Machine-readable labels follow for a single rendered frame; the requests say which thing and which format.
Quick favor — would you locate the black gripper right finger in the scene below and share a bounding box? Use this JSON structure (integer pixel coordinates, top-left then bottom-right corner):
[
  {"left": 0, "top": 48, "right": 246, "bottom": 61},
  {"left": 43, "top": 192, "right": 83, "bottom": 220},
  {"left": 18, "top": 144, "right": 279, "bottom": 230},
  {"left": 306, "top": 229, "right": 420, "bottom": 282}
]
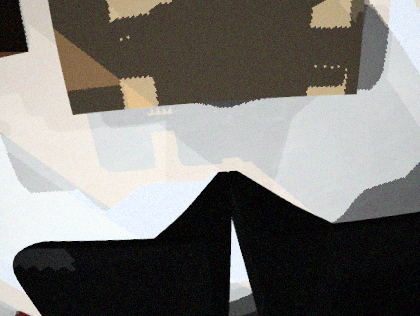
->
[{"left": 227, "top": 171, "right": 420, "bottom": 316}]

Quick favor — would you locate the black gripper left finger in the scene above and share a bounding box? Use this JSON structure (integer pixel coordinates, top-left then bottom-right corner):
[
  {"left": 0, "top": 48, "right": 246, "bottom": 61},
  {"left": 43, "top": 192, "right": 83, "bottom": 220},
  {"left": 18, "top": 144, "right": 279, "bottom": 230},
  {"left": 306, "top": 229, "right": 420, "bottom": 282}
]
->
[{"left": 12, "top": 171, "right": 231, "bottom": 316}]

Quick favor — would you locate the orange square block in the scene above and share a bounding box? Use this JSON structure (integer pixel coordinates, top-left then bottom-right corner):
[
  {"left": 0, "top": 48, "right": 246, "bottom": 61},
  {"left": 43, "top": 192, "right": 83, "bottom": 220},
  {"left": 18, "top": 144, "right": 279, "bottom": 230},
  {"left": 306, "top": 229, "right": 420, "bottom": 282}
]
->
[{"left": 0, "top": 0, "right": 28, "bottom": 57}]

